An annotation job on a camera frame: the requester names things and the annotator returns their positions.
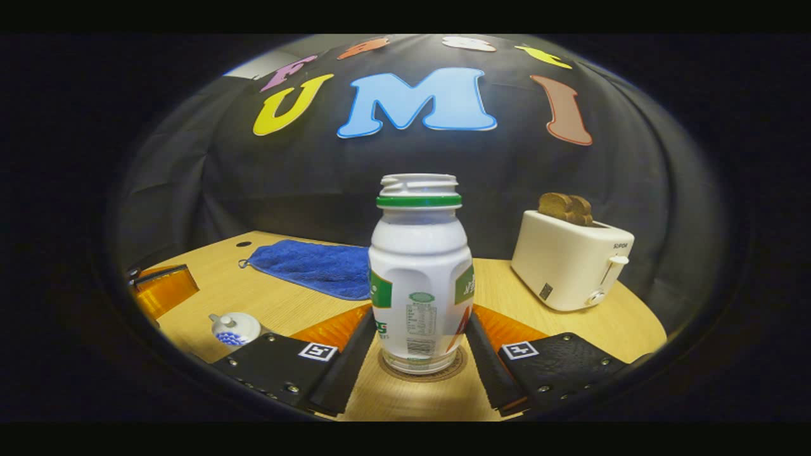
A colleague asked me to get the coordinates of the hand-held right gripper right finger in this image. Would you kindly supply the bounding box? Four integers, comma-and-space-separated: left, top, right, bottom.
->
464, 304, 634, 417

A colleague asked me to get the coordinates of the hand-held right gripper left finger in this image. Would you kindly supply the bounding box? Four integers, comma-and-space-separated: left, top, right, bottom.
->
212, 306, 378, 417

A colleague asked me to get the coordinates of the round wooden coaster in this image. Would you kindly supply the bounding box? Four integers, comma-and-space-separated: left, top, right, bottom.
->
378, 345, 468, 383

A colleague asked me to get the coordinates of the white plastic water bottle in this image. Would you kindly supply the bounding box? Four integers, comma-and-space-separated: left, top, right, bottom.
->
367, 173, 475, 376

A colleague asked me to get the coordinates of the blue towel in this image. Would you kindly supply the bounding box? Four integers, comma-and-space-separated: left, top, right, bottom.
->
238, 239, 371, 301

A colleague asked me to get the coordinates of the white toaster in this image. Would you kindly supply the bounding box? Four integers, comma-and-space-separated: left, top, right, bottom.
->
511, 210, 635, 312

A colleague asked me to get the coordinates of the black backdrop cloth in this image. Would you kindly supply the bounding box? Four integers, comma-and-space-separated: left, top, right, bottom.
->
114, 35, 723, 330

